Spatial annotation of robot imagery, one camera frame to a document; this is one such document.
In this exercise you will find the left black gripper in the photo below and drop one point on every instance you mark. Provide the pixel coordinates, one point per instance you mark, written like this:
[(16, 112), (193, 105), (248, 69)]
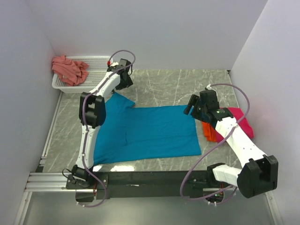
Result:
[(128, 83)]

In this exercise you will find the orange folded t shirt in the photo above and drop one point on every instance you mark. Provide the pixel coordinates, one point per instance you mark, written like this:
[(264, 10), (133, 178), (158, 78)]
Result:
[(209, 132)]

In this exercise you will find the black base beam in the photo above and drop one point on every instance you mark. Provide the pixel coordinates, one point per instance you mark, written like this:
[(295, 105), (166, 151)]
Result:
[(107, 185)]

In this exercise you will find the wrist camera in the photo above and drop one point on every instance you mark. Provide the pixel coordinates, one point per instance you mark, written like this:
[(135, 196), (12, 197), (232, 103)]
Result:
[(209, 87), (112, 64)]

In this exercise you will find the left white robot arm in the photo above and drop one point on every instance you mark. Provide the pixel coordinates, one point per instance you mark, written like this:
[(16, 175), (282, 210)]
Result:
[(92, 113)]

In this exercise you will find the white plastic basket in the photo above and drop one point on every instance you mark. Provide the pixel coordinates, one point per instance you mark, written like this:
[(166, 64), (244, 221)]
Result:
[(97, 70)]

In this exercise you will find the pink folded t shirt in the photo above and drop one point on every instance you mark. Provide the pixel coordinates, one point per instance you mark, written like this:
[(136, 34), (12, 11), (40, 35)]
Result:
[(245, 126)]

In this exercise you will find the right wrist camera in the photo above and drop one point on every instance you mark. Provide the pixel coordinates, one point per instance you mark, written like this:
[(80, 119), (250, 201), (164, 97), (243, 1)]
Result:
[(209, 87)]

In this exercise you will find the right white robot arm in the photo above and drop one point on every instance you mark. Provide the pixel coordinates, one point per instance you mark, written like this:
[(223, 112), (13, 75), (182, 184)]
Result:
[(259, 173)]

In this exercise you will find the aluminium rail frame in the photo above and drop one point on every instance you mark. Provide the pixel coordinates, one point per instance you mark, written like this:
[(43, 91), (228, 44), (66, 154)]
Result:
[(50, 176)]

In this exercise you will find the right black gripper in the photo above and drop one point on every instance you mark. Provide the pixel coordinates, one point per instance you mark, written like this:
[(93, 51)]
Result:
[(193, 99)]

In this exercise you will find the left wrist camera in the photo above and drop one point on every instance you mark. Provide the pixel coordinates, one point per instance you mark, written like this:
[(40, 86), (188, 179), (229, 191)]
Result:
[(112, 64)]

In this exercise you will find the salmon crumpled t shirt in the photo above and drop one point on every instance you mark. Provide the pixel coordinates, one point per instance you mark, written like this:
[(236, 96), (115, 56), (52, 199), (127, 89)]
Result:
[(71, 72)]

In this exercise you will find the blue t shirt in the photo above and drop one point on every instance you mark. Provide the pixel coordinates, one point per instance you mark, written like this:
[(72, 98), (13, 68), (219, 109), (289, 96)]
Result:
[(131, 133)]

